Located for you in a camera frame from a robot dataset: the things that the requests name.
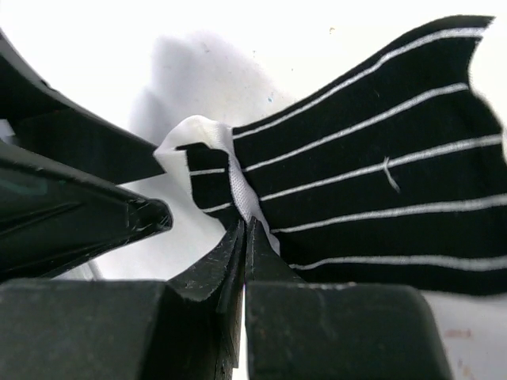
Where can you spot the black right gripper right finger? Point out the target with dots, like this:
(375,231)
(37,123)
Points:
(300,330)

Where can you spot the black pinstriped sock white toe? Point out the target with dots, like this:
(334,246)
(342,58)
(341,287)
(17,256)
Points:
(395,172)

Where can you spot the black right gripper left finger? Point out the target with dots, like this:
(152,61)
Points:
(184,328)

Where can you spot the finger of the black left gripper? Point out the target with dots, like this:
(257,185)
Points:
(48,124)
(54,217)

